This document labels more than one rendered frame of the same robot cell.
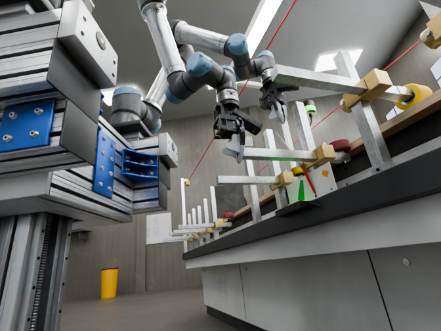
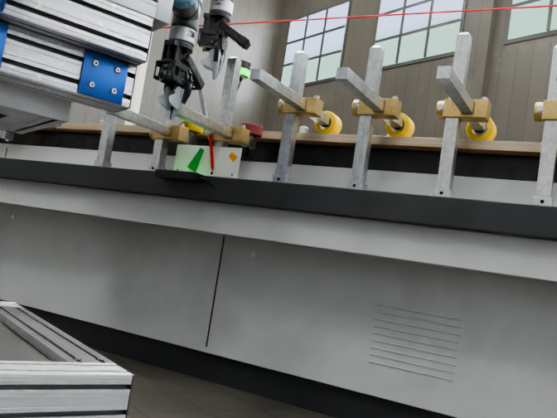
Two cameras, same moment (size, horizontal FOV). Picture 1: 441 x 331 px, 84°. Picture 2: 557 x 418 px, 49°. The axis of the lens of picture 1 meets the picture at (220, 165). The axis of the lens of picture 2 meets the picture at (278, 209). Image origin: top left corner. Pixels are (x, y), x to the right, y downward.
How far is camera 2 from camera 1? 1.13 m
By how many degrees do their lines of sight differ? 43
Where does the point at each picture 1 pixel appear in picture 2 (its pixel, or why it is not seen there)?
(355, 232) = (234, 219)
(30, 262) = not seen: outside the picture
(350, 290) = (186, 270)
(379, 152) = (286, 165)
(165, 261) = not seen: outside the picture
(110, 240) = not seen: outside the picture
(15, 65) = (121, 30)
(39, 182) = (61, 108)
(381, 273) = (226, 260)
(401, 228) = (271, 228)
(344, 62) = (302, 67)
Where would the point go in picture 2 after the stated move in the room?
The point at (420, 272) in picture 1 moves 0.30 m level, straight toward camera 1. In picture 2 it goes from (259, 264) to (268, 268)
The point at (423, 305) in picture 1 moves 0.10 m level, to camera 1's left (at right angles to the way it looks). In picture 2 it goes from (248, 289) to (225, 287)
